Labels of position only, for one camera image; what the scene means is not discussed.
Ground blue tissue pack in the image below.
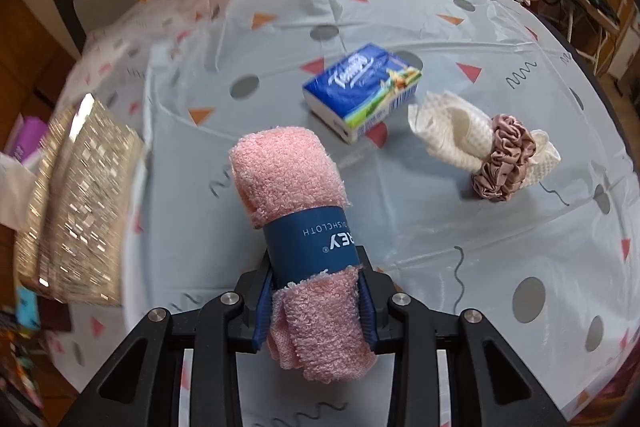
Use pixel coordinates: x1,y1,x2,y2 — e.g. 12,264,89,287
303,43,422,144

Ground glittery gold tin lid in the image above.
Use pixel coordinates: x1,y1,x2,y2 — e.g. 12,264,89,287
14,94,145,306

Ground pink washcloth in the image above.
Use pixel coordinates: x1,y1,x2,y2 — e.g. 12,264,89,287
229,127,376,384

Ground white waffle cloth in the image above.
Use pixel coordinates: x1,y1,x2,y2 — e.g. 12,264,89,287
408,92,561,191

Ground dusty pink satin scrunchie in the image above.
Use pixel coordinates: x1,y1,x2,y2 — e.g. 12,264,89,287
472,114,537,202

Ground patterned white tablecloth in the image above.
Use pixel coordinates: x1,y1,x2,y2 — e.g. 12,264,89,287
47,0,639,417

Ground purple tissue box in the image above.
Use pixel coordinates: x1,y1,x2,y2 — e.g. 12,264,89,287
1,115,48,168

